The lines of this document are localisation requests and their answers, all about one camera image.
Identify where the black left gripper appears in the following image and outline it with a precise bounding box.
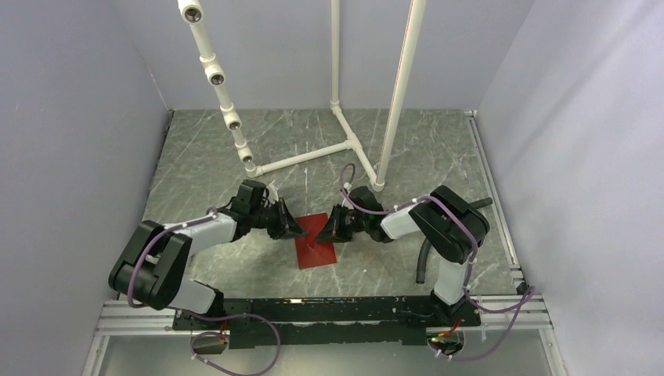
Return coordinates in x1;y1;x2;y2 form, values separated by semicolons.
250;197;306;240

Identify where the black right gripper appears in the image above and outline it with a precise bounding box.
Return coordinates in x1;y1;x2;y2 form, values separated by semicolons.
316;204;369;243

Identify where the red paper envelope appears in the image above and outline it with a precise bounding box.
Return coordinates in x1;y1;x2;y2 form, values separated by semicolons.
294;213;337;269

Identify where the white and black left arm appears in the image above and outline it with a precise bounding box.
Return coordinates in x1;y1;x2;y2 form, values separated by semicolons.
108;179;306;329

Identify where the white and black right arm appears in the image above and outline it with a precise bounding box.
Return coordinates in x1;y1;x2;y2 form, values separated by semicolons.
316;186;493;325

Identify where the black corrugated hose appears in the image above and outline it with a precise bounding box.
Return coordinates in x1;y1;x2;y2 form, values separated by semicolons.
415;197;494;285

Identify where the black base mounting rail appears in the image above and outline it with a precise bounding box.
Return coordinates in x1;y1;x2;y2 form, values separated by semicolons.
172;295;481;349

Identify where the aluminium extrusion frame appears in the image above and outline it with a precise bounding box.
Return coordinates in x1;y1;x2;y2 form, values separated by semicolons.
83;295;568;375

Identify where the white PVC pipe frame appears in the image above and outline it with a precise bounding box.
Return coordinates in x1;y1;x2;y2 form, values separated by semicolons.
176;0;428;193

